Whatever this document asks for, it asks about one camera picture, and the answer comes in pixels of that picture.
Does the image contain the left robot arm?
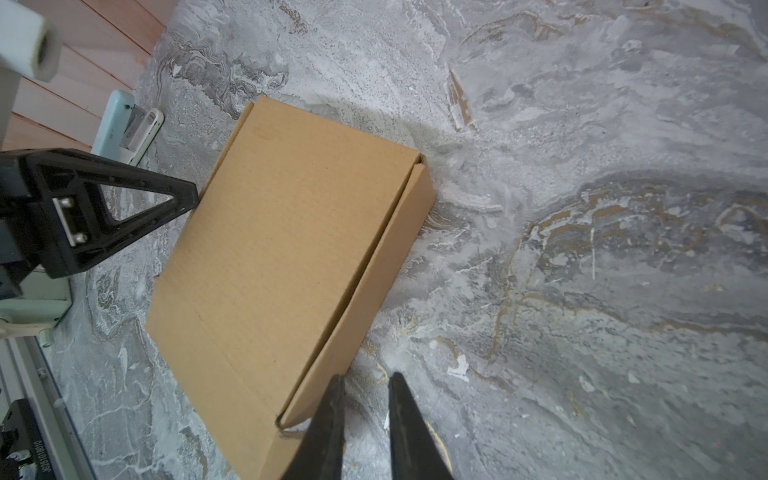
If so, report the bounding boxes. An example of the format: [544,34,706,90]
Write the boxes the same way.
[1,149,198,346]

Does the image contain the light blue small device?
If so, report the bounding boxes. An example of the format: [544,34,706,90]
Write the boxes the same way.
[91,90,165,166]

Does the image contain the aluminium rail front frame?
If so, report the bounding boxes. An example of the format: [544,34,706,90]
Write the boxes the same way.
[1,337,95,479]

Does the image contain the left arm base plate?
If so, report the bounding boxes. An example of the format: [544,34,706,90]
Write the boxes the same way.
[1,399,56,480]

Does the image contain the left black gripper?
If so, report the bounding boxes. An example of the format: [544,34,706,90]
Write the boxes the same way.
[1,149,199,300]

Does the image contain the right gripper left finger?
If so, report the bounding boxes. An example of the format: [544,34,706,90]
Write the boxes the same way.
[282,375,345,480]

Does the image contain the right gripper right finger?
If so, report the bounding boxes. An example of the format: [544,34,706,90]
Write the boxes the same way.
[388,372,453,480]

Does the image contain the brown cardboard box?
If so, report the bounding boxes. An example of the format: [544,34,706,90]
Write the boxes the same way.
[146,96,435,479]

